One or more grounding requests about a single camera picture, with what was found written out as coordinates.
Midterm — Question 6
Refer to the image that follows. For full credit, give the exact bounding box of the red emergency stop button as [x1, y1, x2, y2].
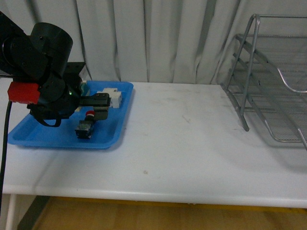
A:
[75, 110, 95, 139]

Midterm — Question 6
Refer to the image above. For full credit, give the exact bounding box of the black cable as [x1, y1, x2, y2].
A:
[0, 100, 12, 209]

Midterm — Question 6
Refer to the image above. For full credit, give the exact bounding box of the green knife switch block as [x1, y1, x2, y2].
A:
[75, 81, 90, 112]

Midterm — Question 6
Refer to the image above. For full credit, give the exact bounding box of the white table leg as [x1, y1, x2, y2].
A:
[5, 194, 18, 230]

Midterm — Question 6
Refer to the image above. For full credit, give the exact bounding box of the grey curtain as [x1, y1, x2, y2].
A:
[0, 0, 307, 84]

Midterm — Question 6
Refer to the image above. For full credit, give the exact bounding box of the blue plastic tray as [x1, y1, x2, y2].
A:
[8, 81, 133, 150]

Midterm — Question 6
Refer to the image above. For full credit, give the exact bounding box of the silver mesh tray rack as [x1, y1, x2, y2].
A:
[221, 14, 307, 145]

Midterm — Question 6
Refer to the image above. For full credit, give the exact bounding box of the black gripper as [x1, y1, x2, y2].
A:
[27, 62, 111, 127]

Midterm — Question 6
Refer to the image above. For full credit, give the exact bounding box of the white circuit breaker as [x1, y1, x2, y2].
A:
[97, 88, 122, 108]

